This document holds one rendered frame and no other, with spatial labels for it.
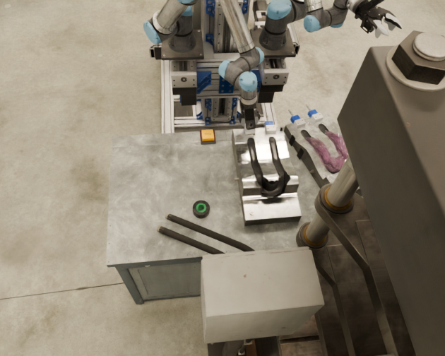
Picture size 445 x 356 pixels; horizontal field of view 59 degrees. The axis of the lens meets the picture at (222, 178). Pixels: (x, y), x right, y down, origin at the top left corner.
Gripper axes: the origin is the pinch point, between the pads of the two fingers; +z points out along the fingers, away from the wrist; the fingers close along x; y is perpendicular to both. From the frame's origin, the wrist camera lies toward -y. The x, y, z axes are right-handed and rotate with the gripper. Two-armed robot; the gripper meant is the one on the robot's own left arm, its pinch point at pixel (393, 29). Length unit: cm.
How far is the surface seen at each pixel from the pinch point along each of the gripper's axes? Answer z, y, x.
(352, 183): 54, -32, 75
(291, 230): 34, 57, 69
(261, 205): 19, 50, 75
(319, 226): 53, -6, 79
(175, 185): -13, 52, 104
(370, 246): 67, -19, 76
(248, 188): 11, 43, 77
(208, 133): -31, 52, 76
